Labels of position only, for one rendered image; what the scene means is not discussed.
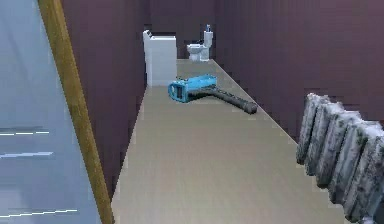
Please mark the white toilet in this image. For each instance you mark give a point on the white toilet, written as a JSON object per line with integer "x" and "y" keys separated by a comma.
{"x": 200, "y": 50}

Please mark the blue hammer-shaped tool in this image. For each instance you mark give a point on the blue hammer-shaped tool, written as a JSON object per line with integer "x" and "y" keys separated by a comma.
{"x": 195, "y": 88}

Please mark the white cabinet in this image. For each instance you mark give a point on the white cabinet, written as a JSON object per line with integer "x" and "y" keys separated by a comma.
{"x": 161, "y": 60}

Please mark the blue bottle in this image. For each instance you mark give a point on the blue bottle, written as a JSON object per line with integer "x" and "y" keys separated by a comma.
{"x": 208, "y": 28}

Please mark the grey ribbed radiator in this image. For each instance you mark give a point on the grey ribbed radiator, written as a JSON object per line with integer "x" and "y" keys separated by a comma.
{"x": 346, "y": 156}

